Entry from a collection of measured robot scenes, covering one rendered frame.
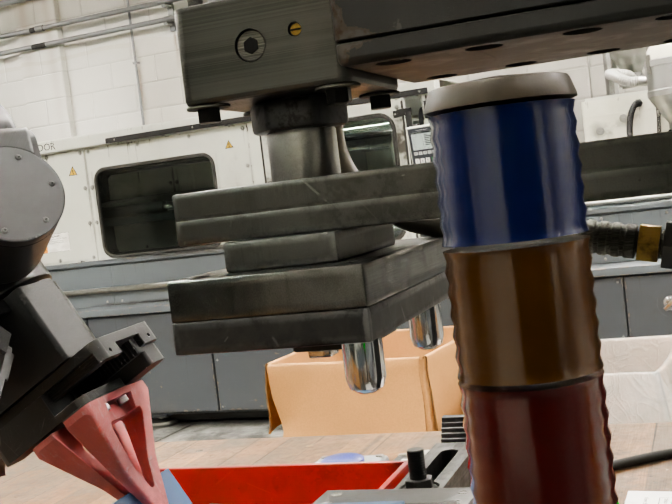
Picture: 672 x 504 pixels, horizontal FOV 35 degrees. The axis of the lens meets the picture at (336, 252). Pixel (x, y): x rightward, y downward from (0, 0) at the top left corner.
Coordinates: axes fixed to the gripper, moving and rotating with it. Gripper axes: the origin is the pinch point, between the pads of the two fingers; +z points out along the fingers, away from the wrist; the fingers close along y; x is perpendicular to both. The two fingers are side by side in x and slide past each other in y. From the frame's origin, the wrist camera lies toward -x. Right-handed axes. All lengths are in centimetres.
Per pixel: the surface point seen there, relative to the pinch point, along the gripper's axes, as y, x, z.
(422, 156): -64, 440, -62
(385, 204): 23.9, -5.5, -4.5
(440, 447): 8.7, 22.1, 9.4
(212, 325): 14.5, -9.0, -4.8
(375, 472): 2.4, 23.6, 8.3
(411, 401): -61, 214, 16
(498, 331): 30.3, -28.5, 2.3
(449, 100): 32.7, -28.3, -2.9
